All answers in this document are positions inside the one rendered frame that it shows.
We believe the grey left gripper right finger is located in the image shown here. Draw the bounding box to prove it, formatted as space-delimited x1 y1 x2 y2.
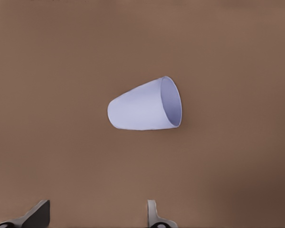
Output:
147 199 179 228

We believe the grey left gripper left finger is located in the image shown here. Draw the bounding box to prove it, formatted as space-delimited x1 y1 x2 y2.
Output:
0 199 51 228

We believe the pale lavender plastic cup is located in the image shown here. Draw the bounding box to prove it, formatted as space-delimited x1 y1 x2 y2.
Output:
107 76 182 131

